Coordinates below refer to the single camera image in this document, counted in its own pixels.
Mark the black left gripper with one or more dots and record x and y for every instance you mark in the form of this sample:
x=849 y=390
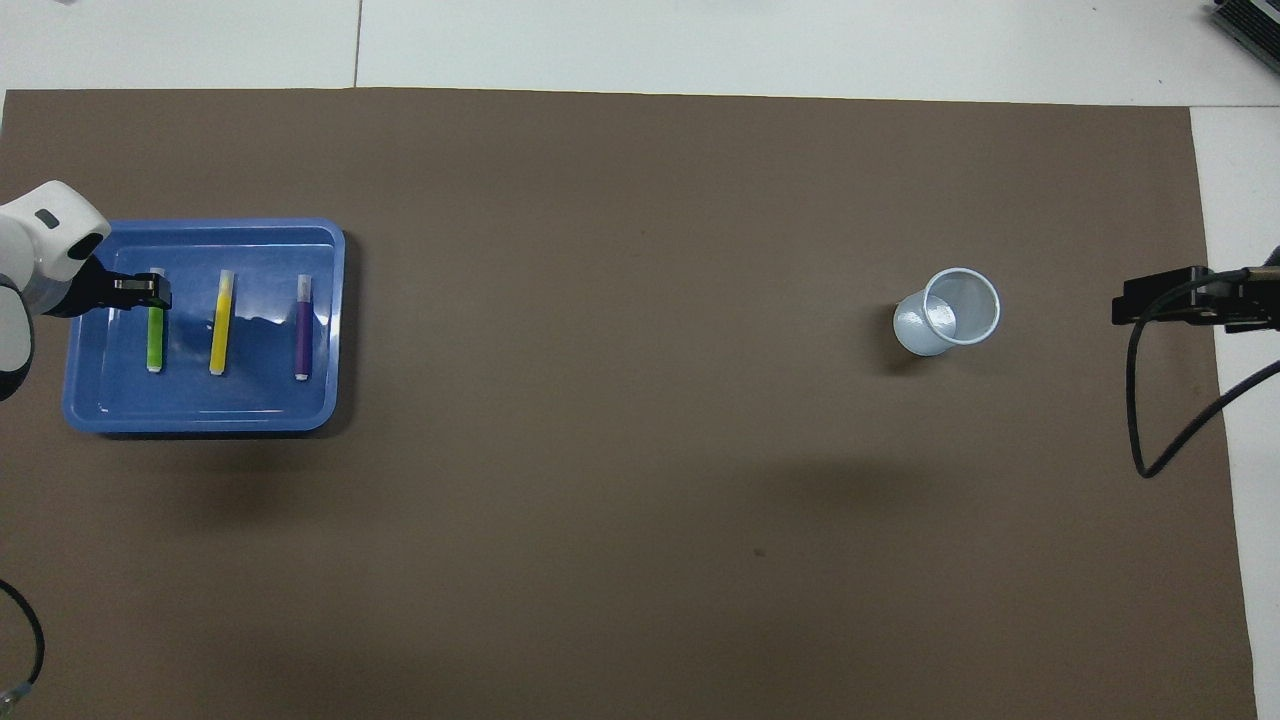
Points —
x=85 y=292

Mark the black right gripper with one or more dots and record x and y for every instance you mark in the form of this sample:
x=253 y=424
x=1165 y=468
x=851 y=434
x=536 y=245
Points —
x=1250 y=300

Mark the green pen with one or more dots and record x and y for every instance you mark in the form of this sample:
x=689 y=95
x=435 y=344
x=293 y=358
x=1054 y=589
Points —
x=156 y=340

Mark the yellow pen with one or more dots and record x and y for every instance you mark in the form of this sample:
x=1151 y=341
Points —
x=220 y=330

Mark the purple pen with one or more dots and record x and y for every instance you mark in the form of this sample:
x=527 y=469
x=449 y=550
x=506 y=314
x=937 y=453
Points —
x=303 y=335

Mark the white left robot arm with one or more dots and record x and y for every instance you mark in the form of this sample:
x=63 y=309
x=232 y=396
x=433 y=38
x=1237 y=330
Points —
x=40 y=240

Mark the blue plastic tray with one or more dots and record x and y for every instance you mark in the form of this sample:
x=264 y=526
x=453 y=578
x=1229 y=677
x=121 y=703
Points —
x=250 y=400

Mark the clear plastic cup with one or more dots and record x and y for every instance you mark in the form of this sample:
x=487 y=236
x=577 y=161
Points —
x=930 y=325

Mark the grey keyboard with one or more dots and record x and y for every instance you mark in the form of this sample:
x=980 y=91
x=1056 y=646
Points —
x=1245 y=25

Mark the brown table mat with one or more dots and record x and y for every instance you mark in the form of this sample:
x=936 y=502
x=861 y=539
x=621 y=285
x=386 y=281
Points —
x=640 y=400

